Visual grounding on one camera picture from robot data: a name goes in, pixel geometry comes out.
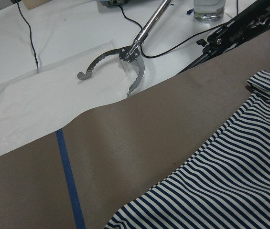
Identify striped polo shirt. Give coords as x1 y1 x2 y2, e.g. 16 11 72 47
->
106 71 270 229

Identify metal grabber tongs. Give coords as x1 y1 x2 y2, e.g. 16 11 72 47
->
77 0 171 97

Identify white cloth sheet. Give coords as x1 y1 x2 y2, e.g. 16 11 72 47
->
0 40 138 156

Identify black clamp tool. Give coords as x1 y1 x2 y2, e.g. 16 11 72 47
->
181 0 270 72

